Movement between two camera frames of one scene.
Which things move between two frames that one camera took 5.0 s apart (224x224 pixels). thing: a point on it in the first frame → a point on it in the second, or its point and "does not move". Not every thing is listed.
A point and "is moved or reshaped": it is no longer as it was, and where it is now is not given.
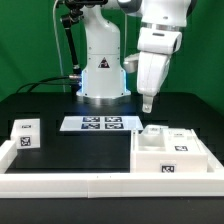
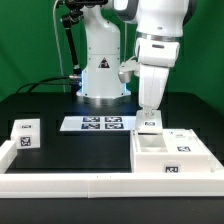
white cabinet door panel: x=153 y=129 is moved or reshaped
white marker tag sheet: x=99 y=123 does not move
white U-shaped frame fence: x=110 y=184 does not move
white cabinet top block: x=26 y=133 does not move
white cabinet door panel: x=180 y=140 does not move
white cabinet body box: x=159 y=149 is moved or reshaped
